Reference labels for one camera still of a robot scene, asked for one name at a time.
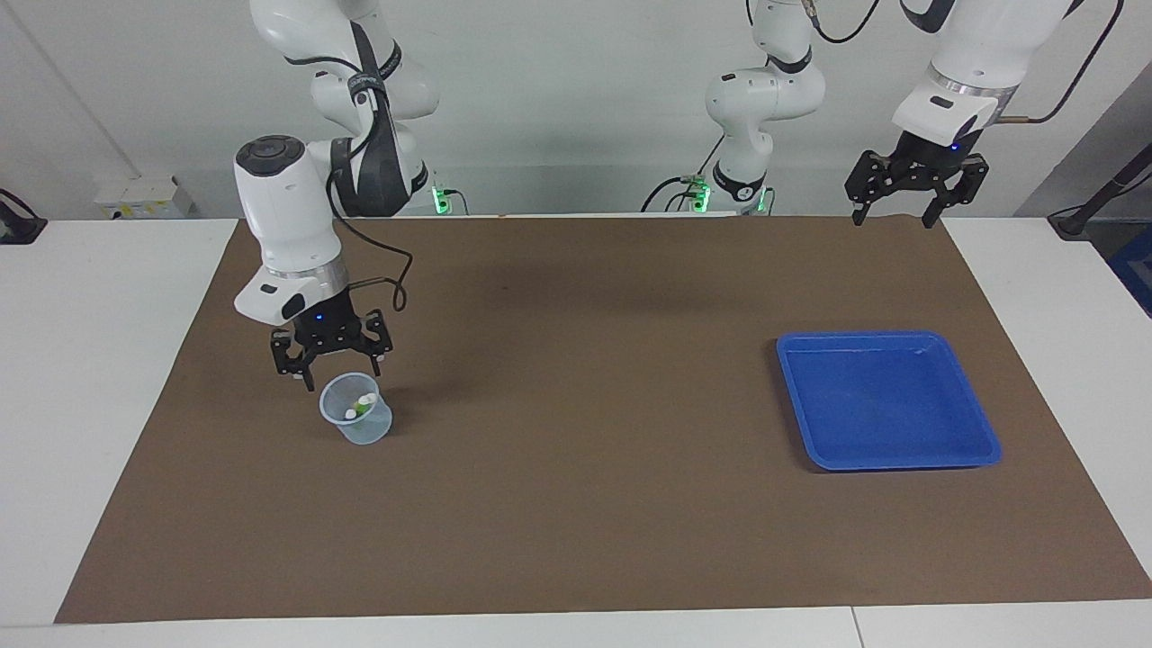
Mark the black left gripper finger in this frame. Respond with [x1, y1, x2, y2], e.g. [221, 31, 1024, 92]
[844, 150, 904, 227]
[922, 155, 990, 229]

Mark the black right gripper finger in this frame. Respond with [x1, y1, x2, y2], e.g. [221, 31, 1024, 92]
[356, 309, 393, 377]
[271, 329, 318, 392]

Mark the translucent plastic cup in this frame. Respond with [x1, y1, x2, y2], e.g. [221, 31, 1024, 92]
[319, 372, 394, 446]

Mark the black stand pole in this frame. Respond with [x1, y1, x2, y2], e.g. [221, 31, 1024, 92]
[1048, 142, 1152, 238]

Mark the blue crate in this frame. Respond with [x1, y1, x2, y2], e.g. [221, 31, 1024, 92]
[1109, 225, 1152, 318]

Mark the white box with yellow labels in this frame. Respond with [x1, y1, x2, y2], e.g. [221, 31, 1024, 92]
[94, 175, 195, 221]

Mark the blue plastic tray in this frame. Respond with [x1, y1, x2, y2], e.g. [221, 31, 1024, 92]
[776, 330, 1003, 472]

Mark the brown table mat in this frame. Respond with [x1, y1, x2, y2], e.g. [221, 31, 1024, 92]
[54, 214, 1152, 624]

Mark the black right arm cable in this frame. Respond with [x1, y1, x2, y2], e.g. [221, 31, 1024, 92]
[283, 18, 415, 313]

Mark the black left arm base cable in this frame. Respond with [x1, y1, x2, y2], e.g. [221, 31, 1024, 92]
[641, 130, 726, 214]

